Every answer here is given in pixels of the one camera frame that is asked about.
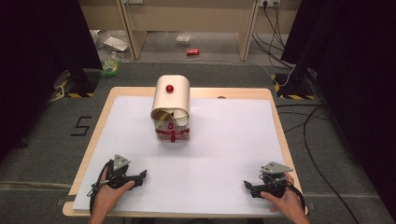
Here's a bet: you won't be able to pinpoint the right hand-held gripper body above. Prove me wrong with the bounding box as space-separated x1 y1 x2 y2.
256 161 294 200

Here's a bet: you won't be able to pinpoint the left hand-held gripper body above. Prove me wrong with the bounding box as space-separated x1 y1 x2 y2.
100 153 138 190

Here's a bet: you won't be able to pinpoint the person's left hand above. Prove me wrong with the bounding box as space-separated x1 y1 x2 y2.
90 167 136 223

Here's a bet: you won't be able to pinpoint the person's right hand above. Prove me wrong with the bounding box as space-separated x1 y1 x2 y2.
260 173 304 220

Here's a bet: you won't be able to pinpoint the white table mat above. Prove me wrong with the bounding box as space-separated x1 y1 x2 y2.
72 95 286 217

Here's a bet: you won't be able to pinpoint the pale packets pile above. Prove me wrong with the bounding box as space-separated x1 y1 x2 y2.
152 107 190 128

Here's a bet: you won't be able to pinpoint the black stand base striped tape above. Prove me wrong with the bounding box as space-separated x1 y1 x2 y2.
52 68 101 99
270 69 325 101

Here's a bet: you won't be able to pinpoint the green yellow plastic bag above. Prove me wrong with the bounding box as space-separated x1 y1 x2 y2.
100 58 121 78

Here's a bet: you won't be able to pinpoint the black curtain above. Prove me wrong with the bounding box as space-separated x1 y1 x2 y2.
0 0 104 162
281 0 396 216

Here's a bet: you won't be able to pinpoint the white paper sheets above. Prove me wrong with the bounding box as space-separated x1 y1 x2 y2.
102 34 130 52

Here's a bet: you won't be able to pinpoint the clear plastic bag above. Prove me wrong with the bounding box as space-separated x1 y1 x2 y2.
175 33 194 46

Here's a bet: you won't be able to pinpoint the beige wooden desk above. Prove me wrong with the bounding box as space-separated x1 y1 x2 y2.
78 0 303 63

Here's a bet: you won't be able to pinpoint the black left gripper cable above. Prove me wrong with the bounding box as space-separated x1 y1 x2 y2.
87 160 114 217

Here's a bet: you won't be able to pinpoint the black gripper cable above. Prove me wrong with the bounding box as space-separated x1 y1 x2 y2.
87 160 114 217
284 180 308 216

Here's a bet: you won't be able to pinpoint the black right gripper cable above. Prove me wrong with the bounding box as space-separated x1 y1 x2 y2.
284 180 308 216

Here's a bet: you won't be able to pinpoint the long black floor cable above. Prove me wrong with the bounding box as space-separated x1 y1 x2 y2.
275 104 361 224

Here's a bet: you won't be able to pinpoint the white floor cable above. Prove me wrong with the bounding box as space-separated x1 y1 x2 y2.
146 40 295 88

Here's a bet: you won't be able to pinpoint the black cables bundle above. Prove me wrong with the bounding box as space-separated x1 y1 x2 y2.
251 1 295 70

